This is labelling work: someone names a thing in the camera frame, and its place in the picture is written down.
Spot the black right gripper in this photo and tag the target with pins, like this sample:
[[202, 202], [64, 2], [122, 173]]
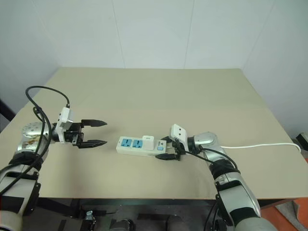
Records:
[[177, 149]]

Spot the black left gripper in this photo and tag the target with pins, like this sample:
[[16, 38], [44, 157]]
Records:
[[75, 132]]

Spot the white power strip blue sockets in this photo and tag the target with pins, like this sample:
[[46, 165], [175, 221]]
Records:
[[131, 144]]

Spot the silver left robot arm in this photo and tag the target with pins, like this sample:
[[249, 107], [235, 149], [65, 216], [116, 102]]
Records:
[[29, 132]]

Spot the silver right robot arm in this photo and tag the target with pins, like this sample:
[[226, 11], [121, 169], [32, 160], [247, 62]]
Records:
[[240, 192]]

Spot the white charger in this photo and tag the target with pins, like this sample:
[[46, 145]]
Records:
[[148, 143]]

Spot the small metal clamp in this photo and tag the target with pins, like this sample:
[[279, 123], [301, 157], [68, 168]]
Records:
[[89, 215]]

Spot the dark object beside table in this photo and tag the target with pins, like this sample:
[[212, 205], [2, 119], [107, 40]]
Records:
[[6, 113]]

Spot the black box beside table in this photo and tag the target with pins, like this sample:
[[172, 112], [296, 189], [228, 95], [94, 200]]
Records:
[[302, 140]]

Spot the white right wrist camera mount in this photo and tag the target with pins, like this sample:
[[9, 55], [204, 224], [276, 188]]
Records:
[[178, 132]]

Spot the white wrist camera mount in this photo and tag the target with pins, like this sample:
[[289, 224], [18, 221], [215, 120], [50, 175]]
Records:
[[178, 132], [64, 120]]

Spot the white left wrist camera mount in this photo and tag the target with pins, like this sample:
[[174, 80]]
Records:
[[64, 120]]

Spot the black table frame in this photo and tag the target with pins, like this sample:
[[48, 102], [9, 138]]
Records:
[[134, 204]]

